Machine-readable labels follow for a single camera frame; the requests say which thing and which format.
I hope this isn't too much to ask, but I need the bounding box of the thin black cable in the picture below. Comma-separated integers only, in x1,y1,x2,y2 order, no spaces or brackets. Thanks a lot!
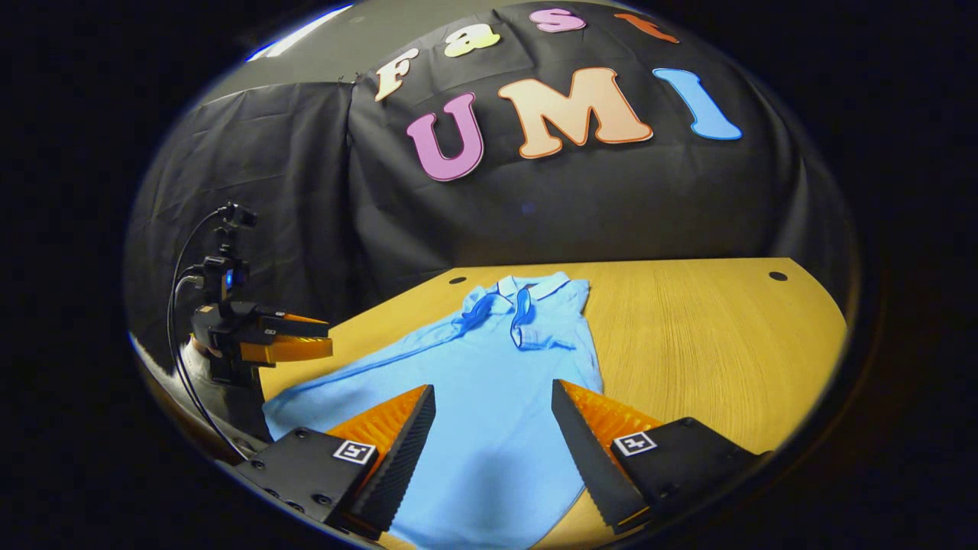
166,208,254,460

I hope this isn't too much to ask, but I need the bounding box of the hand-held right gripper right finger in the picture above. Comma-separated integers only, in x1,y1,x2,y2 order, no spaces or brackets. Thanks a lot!
551,379,769,535

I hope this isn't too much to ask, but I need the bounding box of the light blue polo T-shirt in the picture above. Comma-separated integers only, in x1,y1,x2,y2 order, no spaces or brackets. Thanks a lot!
262,271,604,550

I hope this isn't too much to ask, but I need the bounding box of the black backdrop cloth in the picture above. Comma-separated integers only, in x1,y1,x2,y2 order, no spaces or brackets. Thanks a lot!
126,0,853,367

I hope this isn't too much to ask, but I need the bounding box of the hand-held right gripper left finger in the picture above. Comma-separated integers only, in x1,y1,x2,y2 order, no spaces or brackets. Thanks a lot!
233,384,437,540

